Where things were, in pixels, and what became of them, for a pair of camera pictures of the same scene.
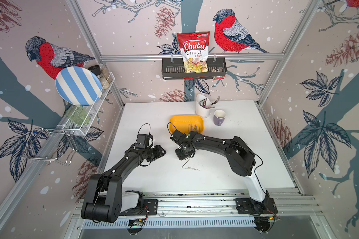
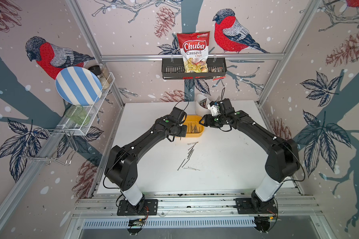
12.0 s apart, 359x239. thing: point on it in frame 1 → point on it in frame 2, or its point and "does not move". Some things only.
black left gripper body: (155, 152) → (181, 130)
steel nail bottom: (192, 169) does not move
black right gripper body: (181, 154) → (214, 121)
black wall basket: (173, 68) does not move
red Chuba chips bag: (194, 47) does not move
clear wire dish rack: (58, 142) does not move
